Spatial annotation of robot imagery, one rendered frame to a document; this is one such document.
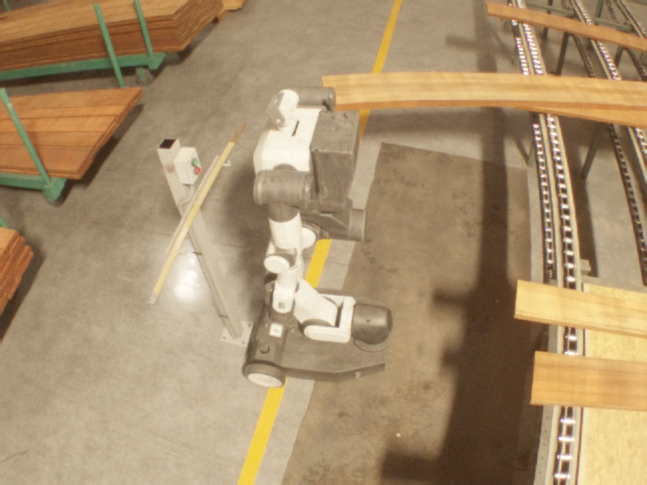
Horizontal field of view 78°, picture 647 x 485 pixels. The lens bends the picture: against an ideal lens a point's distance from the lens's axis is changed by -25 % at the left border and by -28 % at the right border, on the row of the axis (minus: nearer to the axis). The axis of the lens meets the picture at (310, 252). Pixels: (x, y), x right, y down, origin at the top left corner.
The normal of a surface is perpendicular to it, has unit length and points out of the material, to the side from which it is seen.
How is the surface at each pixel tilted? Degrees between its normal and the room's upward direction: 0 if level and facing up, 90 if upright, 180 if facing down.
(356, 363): 0
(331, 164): 90
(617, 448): 0
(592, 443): 0
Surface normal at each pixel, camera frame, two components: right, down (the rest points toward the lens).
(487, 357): -0.08, -0.61
